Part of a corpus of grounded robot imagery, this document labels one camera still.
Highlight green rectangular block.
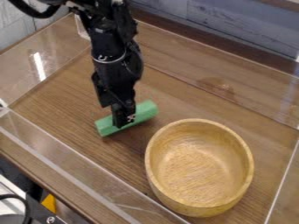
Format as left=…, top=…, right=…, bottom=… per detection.
left=94, top=100, right=158, bottom=137

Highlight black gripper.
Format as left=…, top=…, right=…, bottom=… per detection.
left=90, top=46, right=143, bottom=129

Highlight brown wooden bowl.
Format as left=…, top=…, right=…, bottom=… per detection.
left=143, top=118, right=254, bottom=218

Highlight yellow and black device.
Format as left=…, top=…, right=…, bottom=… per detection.
left=22, top=192, right=79, bottom=224

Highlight clear acrylic enclosure walls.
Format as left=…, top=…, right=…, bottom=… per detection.
left=0, top=14, right=299, bottom=224

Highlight black cable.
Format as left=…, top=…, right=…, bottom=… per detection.
left=0, top=193, right=33, bottom=224

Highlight clear acrylic corner bracket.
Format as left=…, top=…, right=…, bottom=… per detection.
left=73, top=14, right=89, bottom=41

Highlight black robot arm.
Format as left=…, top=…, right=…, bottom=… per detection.
left=7, top=0, right=143, bottom=128

